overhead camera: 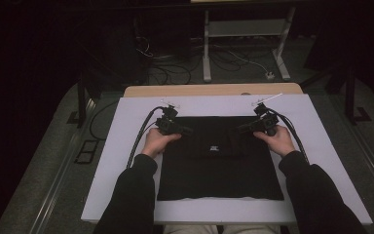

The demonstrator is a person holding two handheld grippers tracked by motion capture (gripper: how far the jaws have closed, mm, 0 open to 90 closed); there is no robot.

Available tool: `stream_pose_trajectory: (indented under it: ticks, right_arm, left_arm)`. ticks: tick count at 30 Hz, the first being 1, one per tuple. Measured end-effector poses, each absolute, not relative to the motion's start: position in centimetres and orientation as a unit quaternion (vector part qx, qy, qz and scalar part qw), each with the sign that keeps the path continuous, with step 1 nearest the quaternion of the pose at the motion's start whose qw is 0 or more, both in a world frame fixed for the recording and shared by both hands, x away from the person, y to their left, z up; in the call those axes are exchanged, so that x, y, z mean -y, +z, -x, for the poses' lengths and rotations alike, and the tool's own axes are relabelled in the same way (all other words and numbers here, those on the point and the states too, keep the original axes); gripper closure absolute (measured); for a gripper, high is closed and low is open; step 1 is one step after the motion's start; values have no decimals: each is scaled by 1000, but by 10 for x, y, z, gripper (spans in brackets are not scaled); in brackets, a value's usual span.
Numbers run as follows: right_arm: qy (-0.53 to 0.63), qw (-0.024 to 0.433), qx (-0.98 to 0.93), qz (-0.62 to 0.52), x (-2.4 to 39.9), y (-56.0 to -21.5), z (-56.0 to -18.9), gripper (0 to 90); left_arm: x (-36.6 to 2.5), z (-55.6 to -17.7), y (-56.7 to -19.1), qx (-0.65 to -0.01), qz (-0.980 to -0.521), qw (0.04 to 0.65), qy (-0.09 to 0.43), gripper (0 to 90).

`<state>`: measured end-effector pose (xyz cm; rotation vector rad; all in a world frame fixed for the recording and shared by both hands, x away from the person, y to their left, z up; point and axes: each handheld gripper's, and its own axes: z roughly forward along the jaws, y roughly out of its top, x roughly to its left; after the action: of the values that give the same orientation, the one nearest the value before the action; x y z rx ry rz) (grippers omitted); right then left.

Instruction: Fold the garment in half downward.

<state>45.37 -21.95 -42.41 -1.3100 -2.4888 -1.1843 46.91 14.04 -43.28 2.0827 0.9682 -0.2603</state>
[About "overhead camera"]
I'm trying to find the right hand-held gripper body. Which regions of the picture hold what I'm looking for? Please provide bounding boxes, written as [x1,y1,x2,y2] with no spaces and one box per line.
[251,93,284,137]

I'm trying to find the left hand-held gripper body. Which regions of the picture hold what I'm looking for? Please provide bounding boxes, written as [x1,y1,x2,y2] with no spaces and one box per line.
[155,99,184,137]

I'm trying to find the black tank top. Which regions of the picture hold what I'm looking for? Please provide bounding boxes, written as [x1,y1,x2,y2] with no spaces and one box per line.
[156,115,285,202]

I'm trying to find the person's left hand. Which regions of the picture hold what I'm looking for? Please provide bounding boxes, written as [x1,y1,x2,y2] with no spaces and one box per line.
[141,127,183,160]

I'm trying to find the person's right hand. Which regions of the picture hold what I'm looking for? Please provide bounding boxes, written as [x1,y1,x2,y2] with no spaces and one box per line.
[252,125,296,159]

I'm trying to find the wooden table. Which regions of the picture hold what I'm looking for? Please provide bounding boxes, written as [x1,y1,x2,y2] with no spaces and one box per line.
[124,82,304,98]

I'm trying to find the black metal stand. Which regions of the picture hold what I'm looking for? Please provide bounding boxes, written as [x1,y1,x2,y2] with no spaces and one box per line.
[67,72,95,129]
[300,61,373,126]

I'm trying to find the person's right leg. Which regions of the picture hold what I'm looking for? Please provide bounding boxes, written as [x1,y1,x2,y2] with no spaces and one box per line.
[222,224,281,234]

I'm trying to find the right hand-held gripper cable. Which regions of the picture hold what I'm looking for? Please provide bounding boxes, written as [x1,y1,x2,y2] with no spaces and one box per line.
[267,108,310,164]

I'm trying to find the hand-held gripper cable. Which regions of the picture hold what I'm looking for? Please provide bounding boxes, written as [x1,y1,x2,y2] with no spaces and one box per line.
[126,105,168,170]
[267,108,310,164]

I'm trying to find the left hand-held gripper cable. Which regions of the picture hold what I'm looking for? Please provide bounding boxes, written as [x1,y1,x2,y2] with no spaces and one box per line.
[126,105,168,170]

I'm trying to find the white plug with cable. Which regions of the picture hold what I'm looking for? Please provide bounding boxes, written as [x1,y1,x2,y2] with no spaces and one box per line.
[227,48,276,81]

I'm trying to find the black floor cable loops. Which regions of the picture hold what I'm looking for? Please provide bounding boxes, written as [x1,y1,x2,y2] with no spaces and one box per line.
[147,62,193,86]

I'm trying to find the thin black floor cable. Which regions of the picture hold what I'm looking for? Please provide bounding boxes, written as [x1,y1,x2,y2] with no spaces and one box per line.
[89,100,120,141]

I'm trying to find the grey metal desk frame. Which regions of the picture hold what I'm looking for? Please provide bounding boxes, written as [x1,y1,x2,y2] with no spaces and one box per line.
[203,6,296,82]

